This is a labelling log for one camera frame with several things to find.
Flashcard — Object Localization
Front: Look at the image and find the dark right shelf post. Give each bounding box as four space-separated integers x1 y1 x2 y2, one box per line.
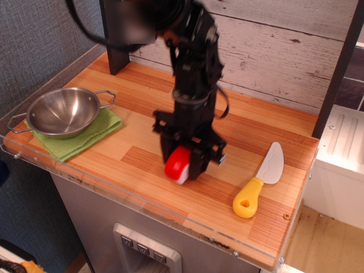
312 0 363 139

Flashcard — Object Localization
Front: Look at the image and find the white toy sink counter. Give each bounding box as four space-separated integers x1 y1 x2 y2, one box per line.
303 105 363 229

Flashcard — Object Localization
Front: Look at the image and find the silver dispenser button panel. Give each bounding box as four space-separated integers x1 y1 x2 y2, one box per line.
113 223 183 272

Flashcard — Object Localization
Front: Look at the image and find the yellow handled toy knife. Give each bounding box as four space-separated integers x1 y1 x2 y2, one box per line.
233 142 284 218

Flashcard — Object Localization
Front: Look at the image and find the dark shelf post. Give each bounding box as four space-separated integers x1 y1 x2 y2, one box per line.
312 0 363 139
100 1 130 75

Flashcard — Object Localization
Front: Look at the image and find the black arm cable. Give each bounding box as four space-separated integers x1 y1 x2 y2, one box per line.
64 0 230 119

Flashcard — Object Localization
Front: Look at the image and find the green folded cloth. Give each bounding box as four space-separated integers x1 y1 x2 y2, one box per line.
32 109 123 162

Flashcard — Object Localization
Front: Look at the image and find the red and white toy sushi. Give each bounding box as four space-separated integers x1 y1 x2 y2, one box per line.
164 146 191 185

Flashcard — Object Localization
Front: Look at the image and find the steel bowl with handles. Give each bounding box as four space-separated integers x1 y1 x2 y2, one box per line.
7 87 117 139

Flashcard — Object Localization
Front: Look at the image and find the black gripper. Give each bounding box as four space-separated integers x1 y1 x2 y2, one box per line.
153 93 226 180

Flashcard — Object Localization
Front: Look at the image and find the clear acrylic guard rail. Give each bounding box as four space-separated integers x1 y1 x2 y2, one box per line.
3 131 319 271

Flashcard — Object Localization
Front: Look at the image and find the grey toy fridge cabinet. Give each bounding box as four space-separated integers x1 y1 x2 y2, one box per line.
52 175 260 272

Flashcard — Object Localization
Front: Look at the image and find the orange object at corner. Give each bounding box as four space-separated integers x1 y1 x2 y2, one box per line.
0 259 46 273

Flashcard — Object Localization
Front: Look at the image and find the dark left shelf post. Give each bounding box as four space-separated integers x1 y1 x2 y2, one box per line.
100 1 130 75

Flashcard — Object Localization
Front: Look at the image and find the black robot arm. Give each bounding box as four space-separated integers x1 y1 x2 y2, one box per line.
107 1 226 184

